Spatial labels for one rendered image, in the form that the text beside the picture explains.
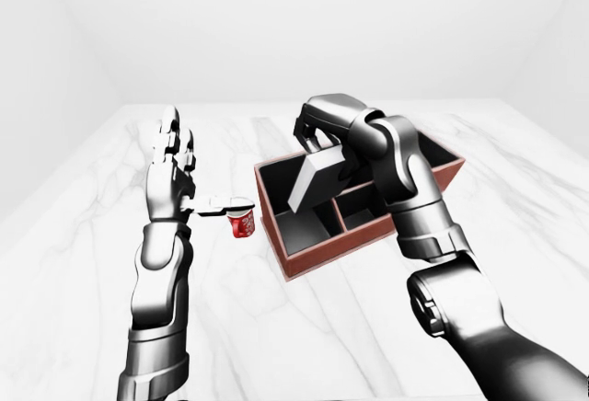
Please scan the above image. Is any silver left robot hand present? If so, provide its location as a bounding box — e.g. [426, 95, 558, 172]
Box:
[144, 105, 255, 224]

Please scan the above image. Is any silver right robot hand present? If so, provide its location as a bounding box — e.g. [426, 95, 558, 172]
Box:
[292, 93, 369, 179]

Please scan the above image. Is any grey book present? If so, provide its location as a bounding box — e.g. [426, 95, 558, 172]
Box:
[286, 143, 347, 214]

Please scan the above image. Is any red-brown desk caddy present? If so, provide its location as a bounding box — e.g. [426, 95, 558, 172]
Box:
[253, 130, 466, 282]

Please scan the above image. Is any red patterned mug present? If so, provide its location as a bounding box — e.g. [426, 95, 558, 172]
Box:
[225, 196, 257, 239]

